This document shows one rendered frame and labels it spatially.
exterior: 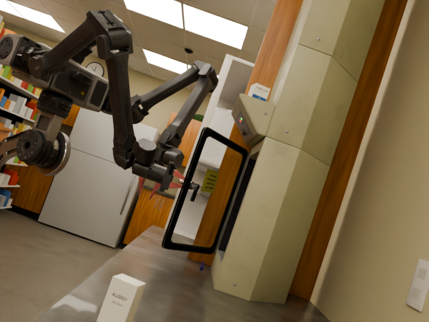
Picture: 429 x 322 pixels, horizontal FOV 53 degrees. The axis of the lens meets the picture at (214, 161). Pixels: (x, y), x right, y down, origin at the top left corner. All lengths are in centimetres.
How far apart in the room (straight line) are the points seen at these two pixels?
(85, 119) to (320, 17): 528
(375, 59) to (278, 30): 40
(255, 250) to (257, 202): 14
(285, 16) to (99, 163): 484
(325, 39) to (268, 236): 61
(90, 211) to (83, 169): 60
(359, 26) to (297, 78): 30
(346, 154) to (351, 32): 49
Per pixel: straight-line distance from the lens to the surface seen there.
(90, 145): 636
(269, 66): 172
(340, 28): 142
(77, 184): 637
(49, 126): 192
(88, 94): 199
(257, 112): 130
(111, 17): 140
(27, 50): 172
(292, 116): 131
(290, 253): 140
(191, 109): 181
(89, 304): 84
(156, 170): 141
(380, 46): 187
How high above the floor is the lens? 120
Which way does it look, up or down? 4 degrees up
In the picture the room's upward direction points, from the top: 19 degrees clockwise
